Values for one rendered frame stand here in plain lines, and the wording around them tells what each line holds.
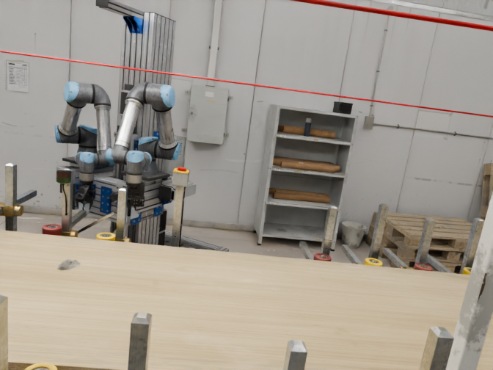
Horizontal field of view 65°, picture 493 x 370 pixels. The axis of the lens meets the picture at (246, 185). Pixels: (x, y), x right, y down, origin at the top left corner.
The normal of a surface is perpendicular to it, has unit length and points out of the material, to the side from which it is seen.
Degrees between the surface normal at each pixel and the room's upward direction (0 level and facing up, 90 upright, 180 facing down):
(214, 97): 90
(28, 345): 0
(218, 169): 90
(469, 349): 90
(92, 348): 0
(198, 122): 90
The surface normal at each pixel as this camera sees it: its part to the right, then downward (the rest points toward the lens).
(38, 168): 0.11, 0.23
